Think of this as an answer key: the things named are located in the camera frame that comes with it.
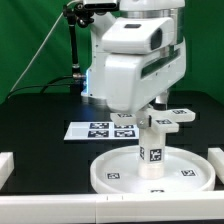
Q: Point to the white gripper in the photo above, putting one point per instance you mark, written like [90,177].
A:
[132,81]

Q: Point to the white block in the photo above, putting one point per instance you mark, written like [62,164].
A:
[216,158]
[6,167]

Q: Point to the white marker sheet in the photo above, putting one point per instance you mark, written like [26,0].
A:
[100,131]

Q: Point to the white cross-shaped table base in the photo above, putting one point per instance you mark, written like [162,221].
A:
[166,121]

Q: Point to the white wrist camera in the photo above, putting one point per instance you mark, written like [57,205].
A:
[138,36]

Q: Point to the white right block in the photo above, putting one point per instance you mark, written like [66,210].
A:
[216,158]

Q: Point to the white left block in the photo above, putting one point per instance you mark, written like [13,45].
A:
[6,167]

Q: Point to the white round table top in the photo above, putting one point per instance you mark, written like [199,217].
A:
[131,170]

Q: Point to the white front rail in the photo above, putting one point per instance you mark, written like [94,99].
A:
[111,208]

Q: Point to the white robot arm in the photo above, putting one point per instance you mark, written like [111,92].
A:
[106,12]

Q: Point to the black camera stand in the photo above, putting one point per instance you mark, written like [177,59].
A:
[77,16]

